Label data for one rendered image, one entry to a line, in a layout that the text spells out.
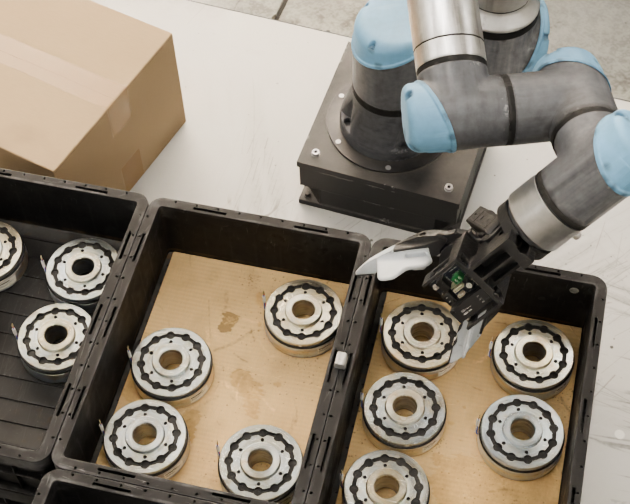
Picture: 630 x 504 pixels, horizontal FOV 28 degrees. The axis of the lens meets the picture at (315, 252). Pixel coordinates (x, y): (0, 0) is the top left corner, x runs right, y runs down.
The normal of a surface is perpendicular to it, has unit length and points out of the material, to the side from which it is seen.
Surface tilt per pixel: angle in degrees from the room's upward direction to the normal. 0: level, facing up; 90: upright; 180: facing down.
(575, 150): 48
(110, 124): 90
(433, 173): 2
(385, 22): 8
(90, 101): 0
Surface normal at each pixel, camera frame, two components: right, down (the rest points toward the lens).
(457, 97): -0.04, -0.25
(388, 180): -0.02, -0.54
